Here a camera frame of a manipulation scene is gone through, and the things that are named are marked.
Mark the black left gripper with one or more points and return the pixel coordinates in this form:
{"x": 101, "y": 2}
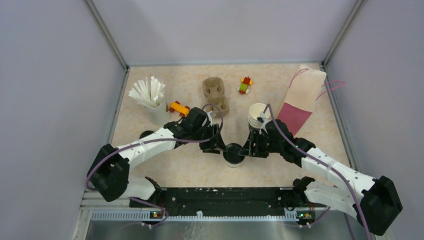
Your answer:
{"x": 216, "y": 140}

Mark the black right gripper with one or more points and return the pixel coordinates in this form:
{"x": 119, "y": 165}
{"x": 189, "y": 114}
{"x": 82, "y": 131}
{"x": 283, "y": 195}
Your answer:
{"x": 250, "y": 149}

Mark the black cup lid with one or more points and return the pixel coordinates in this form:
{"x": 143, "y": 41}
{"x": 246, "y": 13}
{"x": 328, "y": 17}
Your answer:
{"x": 231, "y": 155}

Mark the single white paper cup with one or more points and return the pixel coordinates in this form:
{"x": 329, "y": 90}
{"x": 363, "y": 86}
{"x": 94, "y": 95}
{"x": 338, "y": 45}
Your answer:
{"x": 233, "y": 164}

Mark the stack of paper cups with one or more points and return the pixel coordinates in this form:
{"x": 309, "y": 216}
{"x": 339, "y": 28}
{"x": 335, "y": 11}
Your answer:
{"x": 254, "y": 112}

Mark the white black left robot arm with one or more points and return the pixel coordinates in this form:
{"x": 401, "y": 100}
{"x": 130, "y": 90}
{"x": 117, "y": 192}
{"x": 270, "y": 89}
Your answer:
{"x": 109, "y": 173}

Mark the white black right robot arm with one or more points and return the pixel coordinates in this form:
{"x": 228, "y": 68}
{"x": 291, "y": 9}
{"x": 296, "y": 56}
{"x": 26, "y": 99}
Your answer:
{"x": 374, "y": 202}

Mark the yellow toy brick car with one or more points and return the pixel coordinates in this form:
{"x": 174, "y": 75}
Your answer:
{"x": 176, "y": 107}

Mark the brown cardboard cup carrier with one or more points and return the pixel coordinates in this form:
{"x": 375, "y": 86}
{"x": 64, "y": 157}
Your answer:
{"x": 214, "y": 92}

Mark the red green toy brick car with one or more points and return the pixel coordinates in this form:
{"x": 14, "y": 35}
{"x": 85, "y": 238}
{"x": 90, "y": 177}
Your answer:
{"x": 245, "y": 82}

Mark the white straw holder cup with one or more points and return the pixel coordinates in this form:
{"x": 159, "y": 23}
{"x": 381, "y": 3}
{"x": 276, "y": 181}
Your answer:
{"x": 159, "y": 115}

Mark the stack of black lids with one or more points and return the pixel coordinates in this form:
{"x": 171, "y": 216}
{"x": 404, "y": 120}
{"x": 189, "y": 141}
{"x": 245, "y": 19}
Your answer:
{"x": 145, "y": 134}

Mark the kraft pink paper bag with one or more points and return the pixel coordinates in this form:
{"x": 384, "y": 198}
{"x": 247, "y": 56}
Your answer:
{"x": 306, "y": 87}

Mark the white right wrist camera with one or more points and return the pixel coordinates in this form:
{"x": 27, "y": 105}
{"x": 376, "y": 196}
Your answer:
{"x": 263, "y": 119}

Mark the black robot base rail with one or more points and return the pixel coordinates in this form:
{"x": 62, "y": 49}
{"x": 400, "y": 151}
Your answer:
{"x": 273, "y": 196}

